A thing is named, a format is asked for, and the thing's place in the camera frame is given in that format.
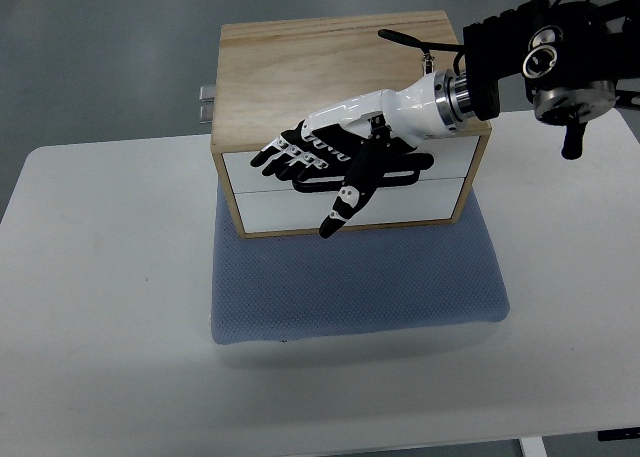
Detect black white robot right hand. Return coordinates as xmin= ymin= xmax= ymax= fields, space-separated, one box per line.
xmin=251 ymin=73 xmax=452 ymax=238

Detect white bottom drawer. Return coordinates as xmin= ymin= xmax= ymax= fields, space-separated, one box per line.
xmin=236 ymin=178 xmax=464 ymax=233

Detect wooden drawer cabinet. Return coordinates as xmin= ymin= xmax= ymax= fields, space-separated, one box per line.
xmin=211 ymin=11 xmax=491 ymax=238

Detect blue mesh mat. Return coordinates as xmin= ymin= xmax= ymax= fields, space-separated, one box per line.
xmin=211 ymin=196 xmax=510 ymax=345

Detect grey metal clamp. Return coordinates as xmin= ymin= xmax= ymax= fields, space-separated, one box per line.
xmin=199 ymin=84 xmax=216 ymax=124

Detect white table leg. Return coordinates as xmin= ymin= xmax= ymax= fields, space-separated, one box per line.
xmin=518 ymin=436 xmax=548 ymax=457

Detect black table control panel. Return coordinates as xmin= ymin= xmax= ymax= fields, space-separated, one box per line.
xmin=597 ymin=427 xmax=640 ymax=442

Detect black cable loop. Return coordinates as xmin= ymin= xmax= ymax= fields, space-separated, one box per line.
xmin=377 ymin=28 xmax=469 ymax=78

